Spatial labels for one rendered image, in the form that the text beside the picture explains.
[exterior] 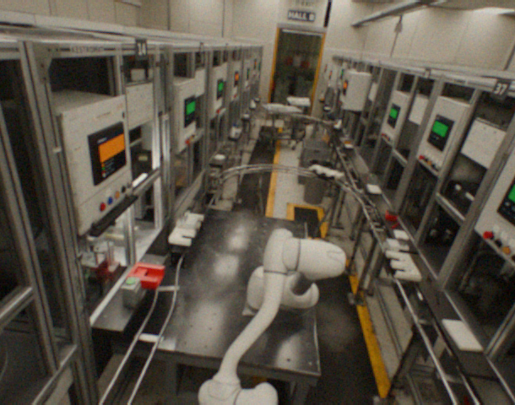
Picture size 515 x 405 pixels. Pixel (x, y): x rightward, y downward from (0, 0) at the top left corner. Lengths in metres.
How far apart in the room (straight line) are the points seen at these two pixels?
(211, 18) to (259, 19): 1.32
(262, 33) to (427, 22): 4.27
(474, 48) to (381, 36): 2.41
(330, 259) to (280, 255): 0.19
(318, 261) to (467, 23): 9.87
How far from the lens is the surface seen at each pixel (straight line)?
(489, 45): 11.07
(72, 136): 1.26
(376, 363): 2.89
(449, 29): 10.64
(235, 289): 2.11
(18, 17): 2.38
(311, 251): 1.27
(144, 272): 1.83
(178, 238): 2.19
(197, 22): 10.21
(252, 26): 9.93
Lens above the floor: 2.10
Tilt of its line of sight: 26 degrees down
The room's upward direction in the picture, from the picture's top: 7 degrees clockwise
